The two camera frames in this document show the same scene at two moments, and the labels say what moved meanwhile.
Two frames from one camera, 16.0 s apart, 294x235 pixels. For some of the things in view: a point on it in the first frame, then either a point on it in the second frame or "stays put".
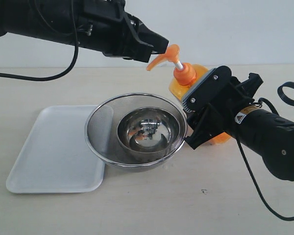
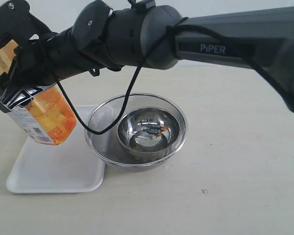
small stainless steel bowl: x=148 y=134 stays put
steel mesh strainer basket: x=103 y=123 stays put
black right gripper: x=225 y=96 -> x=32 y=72
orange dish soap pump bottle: x=184 y=75 -> x=50 y=113
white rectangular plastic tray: x=57 y=158 stays put
